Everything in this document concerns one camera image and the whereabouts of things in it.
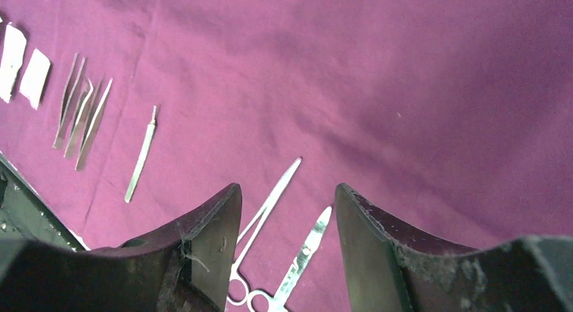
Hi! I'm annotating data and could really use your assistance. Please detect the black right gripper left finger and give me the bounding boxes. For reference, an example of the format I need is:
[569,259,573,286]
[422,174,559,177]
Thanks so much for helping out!
[1,183,242,311]

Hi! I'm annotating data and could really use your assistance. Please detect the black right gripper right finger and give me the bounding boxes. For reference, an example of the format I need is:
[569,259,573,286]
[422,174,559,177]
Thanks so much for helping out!
[334,183,572,311]

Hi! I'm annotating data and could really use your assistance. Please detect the steel surgical forceps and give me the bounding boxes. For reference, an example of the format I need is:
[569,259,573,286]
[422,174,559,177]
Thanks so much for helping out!
[226,157,303,306]

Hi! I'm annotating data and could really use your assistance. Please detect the remaining steel instrument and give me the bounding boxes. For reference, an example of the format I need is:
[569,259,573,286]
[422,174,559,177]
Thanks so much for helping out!
[124,105,158,203]

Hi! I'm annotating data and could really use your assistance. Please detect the steel tweezers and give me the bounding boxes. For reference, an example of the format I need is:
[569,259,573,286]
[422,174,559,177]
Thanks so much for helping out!
[53,53,86,149]
[75,78,114,172]

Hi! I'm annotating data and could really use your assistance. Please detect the steel scalpel handle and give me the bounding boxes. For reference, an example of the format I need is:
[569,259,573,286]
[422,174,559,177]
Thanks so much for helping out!
[64,78,94,159]

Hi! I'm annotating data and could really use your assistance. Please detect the small white sterile packet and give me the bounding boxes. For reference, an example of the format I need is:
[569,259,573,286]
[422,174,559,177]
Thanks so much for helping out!
[19,49,51,110]

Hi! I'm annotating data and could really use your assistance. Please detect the purple cloth wrap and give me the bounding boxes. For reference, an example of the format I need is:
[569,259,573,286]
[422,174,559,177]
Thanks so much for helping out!
[1,0,572,291]

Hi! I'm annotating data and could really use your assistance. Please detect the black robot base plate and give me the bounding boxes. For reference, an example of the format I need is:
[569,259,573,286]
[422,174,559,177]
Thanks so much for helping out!
[1,156,89,251]

